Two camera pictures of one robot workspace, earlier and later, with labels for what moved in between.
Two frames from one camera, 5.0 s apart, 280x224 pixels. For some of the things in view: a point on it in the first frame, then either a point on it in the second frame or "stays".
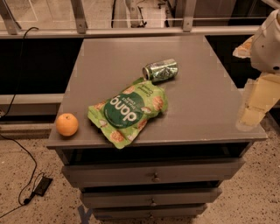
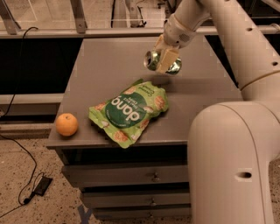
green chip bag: x=122 y=116 stays
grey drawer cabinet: x=147 y=127 stays
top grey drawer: x=152 y=173 stays
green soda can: x=161 y=71 -> x=151 y=60
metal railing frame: x=9 y=29 stays
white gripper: x=267 y=48 -> x=177 y=32
